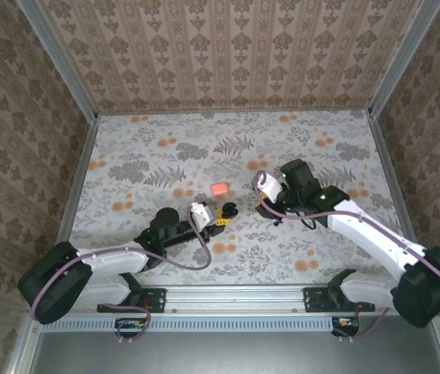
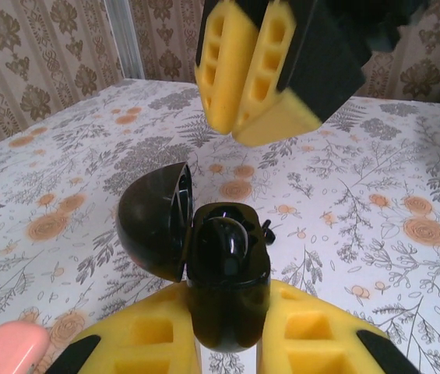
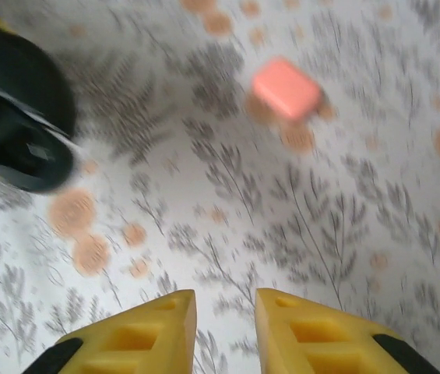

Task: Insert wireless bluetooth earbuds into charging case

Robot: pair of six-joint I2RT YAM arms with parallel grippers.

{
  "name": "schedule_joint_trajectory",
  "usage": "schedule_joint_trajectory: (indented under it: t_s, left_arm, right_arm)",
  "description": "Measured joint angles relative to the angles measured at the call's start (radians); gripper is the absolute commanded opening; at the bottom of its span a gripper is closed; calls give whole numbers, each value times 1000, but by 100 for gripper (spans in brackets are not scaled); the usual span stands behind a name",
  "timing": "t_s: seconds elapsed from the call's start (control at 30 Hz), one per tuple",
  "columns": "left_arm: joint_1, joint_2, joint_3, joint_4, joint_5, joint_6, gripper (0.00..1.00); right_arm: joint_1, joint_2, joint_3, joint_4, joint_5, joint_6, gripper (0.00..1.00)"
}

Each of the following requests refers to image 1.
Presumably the floral tablecloth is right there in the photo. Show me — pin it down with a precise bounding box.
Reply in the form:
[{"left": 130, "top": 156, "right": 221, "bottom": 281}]
[{"left": 65, "top": 111, "right": 415, "bottom": 288}]

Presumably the grey metal sheet panel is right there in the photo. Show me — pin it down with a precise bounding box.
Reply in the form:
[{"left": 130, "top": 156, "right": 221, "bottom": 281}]
[{"left": 28, "top": 315, "right": 440, "bottom": 374}]

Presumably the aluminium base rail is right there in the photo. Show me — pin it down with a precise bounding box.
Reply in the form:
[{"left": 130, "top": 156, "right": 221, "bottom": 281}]
[{"left": 75, "top": 284, "right": 400, "bottom": 313}]

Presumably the aluminium table side rail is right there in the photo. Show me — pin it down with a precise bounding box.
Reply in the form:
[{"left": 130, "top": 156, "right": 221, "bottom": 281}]
[
  {"left": 368, "top": 116, "right": 425, "bottom": 250},
  {"left": 58, "top": 121, "right": 99, "bottom": 245}
]

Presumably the black controller board with wires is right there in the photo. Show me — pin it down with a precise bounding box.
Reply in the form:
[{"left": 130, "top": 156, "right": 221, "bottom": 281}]
[
  {"left": 331, "top": 316, "right": 361, "bottom": 337},
  {"left": 114, "top": 317, "right": 146, "bottom": 337}
]

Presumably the grey slotted cable duct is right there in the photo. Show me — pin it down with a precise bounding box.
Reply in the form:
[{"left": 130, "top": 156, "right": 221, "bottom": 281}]
[{"left": 42, "top": 316, "right": 336, "bottom": 332}]

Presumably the aluminium frame post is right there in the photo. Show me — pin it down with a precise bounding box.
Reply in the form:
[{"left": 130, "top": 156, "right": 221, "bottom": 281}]
[
  {"left": 367, "top": 0, "right": 440, "bottom": 118},
  {"left": 15, "top": 0, "right": 100, "bottom": 124}
]

